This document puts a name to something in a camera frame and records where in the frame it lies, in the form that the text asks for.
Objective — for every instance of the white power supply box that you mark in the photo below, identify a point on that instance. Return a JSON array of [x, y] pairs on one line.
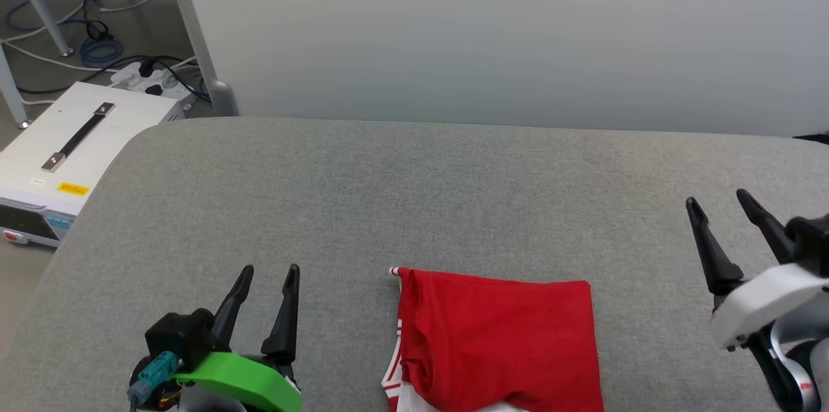
[[116, 140]]

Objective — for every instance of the grey metal post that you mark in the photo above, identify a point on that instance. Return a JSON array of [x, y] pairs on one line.
[[197, 43]]

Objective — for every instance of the red and white garment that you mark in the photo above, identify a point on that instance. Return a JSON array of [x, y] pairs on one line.
[[505, 341]]

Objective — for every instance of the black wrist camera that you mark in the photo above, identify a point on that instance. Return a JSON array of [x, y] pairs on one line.
[[178, 334], [813, 240]]

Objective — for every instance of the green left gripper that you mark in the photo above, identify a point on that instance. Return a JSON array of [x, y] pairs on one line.
[[252, 379]]

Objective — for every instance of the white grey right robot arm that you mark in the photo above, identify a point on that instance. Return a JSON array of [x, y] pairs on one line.
[[790, 360]]

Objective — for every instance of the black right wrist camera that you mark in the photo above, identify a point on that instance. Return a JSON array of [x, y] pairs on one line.
[[813, 240]]

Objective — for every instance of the yellow sticker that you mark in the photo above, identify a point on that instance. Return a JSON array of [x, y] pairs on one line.
[[72, 188]]

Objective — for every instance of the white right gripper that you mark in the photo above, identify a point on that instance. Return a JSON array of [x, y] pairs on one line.
[[771, 298]]

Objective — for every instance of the white power strip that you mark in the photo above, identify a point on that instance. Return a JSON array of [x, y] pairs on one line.
[[149, 81]]

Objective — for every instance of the grey table leg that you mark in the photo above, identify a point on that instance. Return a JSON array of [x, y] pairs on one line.
[[39, 0], [11, 88]]

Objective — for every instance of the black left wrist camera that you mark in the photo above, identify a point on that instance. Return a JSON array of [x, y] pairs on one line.
[[178, 334]]

